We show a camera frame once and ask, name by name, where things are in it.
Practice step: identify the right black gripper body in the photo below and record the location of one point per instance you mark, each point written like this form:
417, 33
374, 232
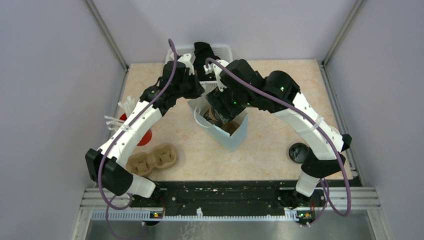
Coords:
234, 103

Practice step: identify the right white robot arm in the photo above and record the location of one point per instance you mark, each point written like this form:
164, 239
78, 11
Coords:
240, 87

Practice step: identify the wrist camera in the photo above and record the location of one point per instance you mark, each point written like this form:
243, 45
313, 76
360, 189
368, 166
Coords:
212, 73
188, 60

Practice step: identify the light blue paper bag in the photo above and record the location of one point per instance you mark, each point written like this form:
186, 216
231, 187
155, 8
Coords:
200, 105

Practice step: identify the black cloth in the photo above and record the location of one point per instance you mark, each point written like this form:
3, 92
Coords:
202, 51

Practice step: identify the black cup lid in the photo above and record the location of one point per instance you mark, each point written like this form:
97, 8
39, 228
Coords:
210, 118
298, 152

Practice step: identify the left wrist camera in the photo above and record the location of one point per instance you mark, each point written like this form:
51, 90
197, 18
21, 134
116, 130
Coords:
188, 60

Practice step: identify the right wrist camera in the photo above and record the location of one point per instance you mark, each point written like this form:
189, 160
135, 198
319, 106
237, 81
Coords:
212, 73

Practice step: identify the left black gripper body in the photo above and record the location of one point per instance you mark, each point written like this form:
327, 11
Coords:
189, 88

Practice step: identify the red straw holder cup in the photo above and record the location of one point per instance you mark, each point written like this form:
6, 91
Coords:
147, 136

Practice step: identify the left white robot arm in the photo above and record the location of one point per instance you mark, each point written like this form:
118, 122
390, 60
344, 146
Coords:
106, 164

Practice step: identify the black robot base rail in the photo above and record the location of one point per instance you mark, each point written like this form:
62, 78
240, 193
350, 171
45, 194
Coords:
221, 198

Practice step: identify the white plastic basket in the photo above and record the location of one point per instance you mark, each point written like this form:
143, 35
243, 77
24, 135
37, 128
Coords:
220, 50

